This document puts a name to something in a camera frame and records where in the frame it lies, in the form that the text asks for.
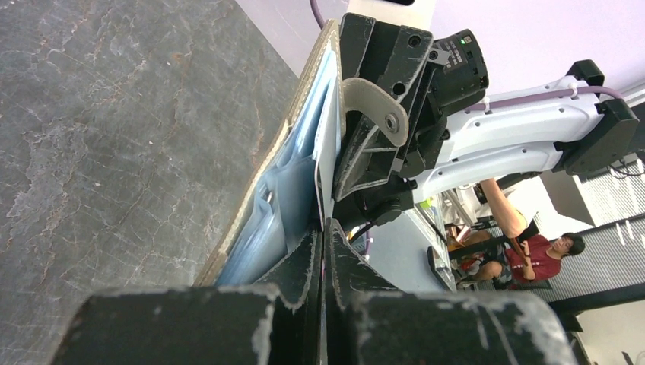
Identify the person in red shirt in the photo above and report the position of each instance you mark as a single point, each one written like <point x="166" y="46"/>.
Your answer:
<point x="523" y="257"/>

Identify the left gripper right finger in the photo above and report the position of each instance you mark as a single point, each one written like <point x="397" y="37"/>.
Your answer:
<point x="370" y="321"/>

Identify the grey card holder wallet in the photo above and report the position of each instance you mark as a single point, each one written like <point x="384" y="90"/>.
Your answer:
<point x="294" y="187"/>

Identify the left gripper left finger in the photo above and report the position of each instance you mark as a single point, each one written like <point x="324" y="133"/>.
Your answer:
<point x="273" y="321"/>

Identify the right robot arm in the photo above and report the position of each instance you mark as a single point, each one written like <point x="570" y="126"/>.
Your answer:
<point x="574" y="125"/>

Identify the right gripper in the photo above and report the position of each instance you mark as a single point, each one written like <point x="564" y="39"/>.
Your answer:
<point x="431" y="79"/>

